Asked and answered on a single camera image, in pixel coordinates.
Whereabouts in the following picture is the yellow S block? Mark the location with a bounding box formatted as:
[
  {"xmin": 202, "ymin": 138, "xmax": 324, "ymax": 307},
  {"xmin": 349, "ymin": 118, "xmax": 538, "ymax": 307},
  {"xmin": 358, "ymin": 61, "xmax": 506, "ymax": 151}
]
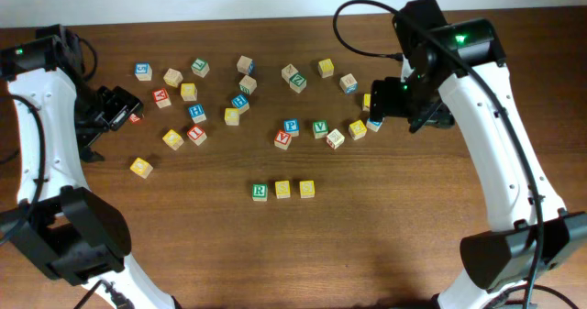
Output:
[{"xmin": 275, "ymin": 180, "xmax": 291, "ymax": 199}]

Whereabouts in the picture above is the green R block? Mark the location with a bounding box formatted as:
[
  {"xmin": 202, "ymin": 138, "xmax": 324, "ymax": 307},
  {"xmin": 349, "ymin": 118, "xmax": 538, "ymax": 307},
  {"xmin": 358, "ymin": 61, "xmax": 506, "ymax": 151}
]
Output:
[{"xmin": 251, "ymin": 184, "xmax": 268, "ymax": 202}]

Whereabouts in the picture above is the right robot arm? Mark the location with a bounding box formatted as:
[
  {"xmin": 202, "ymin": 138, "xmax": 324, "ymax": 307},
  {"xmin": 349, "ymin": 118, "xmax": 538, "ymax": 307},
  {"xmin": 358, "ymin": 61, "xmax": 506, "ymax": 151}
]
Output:
[{"xmin": 370, "ymin": 0, "xmax": 586, "ymax": 308}]

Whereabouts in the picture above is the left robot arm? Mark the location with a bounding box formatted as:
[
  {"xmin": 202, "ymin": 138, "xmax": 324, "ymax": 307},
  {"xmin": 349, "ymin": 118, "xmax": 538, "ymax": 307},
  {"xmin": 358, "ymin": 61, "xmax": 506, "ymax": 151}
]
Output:
[{"xmin": 1, "ymin": 25, "xmax": 178, "ymax": 308}]

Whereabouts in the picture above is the wood block red side left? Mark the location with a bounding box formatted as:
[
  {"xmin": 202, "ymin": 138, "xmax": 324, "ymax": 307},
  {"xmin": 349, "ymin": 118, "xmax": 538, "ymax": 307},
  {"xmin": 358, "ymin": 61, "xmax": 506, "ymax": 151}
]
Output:
[{"xmin": 128, "ymin": 114, "xmax": 143, "ymax": 124}]

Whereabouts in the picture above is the blue T block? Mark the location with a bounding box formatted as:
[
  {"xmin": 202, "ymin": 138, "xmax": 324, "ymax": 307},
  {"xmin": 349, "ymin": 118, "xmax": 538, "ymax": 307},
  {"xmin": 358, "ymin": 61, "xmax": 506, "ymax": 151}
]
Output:
[{"xmin": 366, "ymin": 118, "xmax": 382, "ymax": 132}]

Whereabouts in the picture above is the blue top block far-left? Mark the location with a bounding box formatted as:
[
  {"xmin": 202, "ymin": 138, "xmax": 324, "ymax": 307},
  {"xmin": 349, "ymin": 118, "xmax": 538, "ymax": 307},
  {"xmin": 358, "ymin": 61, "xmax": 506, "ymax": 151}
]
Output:
[{"xmin": 134, "ymin": 62, "xmax": 152, "ymax": 82}]

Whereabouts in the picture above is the red A block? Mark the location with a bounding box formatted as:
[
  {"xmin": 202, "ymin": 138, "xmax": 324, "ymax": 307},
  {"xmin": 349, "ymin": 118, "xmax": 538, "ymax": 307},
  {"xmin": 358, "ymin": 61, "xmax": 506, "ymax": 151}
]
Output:
[{"xmin": 152, "ymin": 88, "xmax": 172, "ymax": 108}]

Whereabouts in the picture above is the wood block blue bottom side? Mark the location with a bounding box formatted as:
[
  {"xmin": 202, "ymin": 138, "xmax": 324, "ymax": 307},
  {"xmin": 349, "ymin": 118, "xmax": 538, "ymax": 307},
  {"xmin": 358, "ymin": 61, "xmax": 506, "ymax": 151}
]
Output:
[{"xmin": 339, "ymin": 73, "xmax": 358, "ymax": 94}]

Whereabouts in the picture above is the plain wood block yellow-side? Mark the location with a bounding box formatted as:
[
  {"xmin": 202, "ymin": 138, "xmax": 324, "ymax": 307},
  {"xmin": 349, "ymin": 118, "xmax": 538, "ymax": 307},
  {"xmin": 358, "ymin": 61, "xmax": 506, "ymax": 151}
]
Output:
[{"xmin": 163, "ymin": 68, "xmax": 183, "ymax": 88}]

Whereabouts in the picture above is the wood block red edge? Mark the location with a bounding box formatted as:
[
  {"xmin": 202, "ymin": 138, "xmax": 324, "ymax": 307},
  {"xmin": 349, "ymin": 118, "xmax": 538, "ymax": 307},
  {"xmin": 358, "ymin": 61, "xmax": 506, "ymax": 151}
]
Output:
[{"xmin": 327, "ymin": 128, "xmax": 345, "ymax": 149}]

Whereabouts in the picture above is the yellow block top row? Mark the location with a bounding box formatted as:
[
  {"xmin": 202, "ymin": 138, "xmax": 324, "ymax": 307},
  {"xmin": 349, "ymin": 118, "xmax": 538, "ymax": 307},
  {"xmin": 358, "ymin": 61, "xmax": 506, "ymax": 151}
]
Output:
[{"xmin": 318, "ymin": 59, "xmax": 334, "ymax": 78}]

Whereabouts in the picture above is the blue H block left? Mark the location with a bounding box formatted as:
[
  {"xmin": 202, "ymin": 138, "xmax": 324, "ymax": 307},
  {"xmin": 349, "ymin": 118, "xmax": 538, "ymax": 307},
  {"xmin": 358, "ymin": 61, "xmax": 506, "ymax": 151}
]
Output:
[{"xmin": 188, "ymin": 104, "xmax": 207, "ymax": 124}]

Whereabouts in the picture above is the blue h block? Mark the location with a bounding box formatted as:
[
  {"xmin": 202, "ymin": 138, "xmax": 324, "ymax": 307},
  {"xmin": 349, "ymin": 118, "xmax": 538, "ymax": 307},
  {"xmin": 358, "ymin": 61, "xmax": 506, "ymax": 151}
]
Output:
[
  {"xmin": 188, "ymin": 104, "xmax": 207, "ymax": 124},
  {"xmin": 231, "ymin": 94, "xmax": 249, "ymax": 115}
]

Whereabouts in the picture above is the red I block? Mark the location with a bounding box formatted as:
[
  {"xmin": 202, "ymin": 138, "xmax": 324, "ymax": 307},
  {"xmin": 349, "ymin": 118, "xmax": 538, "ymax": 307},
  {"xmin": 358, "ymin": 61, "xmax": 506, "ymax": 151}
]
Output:
[{"xmin": 187, "ymin": 126, "xmax": 207, "ymax": 146}]

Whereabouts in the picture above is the green V block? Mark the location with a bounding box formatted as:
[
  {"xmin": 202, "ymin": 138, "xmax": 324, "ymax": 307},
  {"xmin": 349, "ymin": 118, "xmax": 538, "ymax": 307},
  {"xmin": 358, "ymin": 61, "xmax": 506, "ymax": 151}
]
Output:
[{"xmin": 312, "ymin": 120, "xmax": 328, "ymax": 139}]

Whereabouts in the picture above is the green L block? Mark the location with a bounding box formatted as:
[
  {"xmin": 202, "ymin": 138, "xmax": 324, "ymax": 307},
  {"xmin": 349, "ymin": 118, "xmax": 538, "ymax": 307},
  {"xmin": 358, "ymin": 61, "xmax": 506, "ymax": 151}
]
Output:
[{"xmin": 191, "ymin": 58, "xmax": 210, "ymax": 78}]

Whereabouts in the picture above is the green Z block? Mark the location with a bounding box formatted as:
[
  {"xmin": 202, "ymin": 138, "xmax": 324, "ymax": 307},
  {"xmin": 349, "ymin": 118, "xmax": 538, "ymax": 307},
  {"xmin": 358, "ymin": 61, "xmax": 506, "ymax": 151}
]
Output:
[{"xmin": 289, "ymin": 72, "xmax": 307, "ymax": 94}]

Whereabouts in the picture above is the blue P block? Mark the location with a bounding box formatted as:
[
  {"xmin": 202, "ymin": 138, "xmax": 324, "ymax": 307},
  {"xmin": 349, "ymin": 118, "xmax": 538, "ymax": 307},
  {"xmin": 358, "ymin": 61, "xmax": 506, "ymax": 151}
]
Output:
[{"xmin": 283, "ymin": 118, "xmax": 300, "ymax": 137}]

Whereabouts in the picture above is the plain wood block by Z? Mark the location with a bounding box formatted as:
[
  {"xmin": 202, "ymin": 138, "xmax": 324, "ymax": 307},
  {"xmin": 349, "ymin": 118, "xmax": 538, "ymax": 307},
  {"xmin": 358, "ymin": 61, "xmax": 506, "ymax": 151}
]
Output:
[{"xmin": 281, "ymin": 64, "xmax": 298, "ymax": 83}]

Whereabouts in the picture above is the red V block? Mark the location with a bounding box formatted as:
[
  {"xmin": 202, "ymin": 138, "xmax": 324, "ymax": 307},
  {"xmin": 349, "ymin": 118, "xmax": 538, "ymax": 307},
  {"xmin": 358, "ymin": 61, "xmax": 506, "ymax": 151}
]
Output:
[{"xmin": 274, "ymin": 130, "xmax": 292, "ymax": 150}]

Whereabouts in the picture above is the blue H block centre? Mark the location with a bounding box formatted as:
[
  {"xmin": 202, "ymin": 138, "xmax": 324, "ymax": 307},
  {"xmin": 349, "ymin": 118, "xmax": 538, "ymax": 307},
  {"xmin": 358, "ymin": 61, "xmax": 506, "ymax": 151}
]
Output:
[{"xmin": 231, "ymin": 94, "xmax": 249, "ymax": 115}]

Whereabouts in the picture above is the wood block green side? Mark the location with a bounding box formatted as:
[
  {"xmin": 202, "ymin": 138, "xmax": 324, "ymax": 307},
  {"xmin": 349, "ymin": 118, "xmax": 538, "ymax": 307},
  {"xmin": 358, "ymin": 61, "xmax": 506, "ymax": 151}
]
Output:
[{"xmin": 238, "ymin": 75, "xmax": 257, "ymax": 95}]

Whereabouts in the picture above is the wood block blue D side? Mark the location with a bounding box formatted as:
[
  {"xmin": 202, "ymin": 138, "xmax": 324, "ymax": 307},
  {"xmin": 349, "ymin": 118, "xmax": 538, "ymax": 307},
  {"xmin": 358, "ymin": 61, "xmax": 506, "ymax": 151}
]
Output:
[{"xmin": 237, "ymin": 55, "xmax": 254, "ymax": 75}]

